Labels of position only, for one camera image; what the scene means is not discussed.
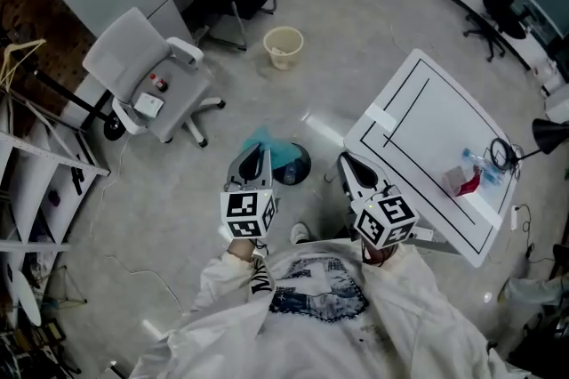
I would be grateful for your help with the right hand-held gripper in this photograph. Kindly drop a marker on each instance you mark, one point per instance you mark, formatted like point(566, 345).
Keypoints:
point(387, 221)

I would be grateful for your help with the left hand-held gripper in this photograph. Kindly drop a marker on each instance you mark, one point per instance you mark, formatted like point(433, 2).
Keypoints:
point(246, 215)

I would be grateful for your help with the clear plastic bottle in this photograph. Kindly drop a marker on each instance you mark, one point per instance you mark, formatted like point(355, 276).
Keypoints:
point(290, 174)

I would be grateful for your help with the teal plastic bag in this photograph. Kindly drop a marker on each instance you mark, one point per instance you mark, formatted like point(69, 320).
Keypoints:
point(284, 152)

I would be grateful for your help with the black mesh waste bin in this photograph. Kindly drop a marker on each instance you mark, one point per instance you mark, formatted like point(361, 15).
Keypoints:
point(304, 166)

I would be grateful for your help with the clear bottle with blue label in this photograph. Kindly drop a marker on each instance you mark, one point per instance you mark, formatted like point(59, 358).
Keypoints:
point(489, 174)

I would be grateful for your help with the person's right forearm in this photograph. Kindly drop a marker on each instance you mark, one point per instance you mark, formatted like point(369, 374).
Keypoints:
point(409, 279)

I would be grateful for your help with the person's left forearm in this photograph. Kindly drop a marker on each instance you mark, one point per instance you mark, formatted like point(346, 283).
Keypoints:
point(231, 279)

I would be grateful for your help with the white work table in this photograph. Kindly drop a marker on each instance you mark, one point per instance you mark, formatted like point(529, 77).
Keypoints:
point(444, 119)

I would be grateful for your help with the person's black trousers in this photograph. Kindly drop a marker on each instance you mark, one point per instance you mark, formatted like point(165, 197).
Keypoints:
point(344, 233)

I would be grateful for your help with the person's white shoe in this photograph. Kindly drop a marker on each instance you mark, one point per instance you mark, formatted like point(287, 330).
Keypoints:
point(299, 232)

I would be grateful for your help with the cream plastic basket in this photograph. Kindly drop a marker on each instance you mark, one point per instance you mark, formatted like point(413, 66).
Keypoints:
point(284, 57)

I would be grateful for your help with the flat white box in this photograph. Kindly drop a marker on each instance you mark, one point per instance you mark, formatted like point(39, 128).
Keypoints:
point(148, 105)

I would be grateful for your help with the small red capped bottle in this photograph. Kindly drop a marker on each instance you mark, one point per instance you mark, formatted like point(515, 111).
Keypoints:
point(159, 83)

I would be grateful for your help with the black coat rack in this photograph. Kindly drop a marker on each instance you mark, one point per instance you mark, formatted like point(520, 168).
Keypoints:
point(113, 127)

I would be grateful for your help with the person's white printed shirt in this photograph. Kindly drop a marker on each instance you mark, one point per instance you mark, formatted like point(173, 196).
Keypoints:
point(320, 346)

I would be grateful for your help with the white grey office chair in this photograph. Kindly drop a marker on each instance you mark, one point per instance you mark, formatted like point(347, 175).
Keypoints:
point(129, 52)

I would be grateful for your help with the small black shelf object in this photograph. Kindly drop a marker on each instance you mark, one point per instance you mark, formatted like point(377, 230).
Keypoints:
point(77, 180)

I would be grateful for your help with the black floor lamp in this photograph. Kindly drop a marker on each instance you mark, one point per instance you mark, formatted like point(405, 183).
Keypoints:
point(549, 134)

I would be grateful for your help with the small purple shelf object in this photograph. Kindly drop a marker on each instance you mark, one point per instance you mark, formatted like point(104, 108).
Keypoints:
point(54, 198)

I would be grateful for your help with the white shelf rack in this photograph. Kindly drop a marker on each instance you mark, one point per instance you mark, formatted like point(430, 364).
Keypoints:
point(40, 199)

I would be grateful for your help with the white round board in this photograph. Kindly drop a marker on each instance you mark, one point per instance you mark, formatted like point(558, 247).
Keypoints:
point(26, 297)

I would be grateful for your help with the wooden clothes hanger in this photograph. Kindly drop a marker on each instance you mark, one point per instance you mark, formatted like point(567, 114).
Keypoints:
point(26, 45)

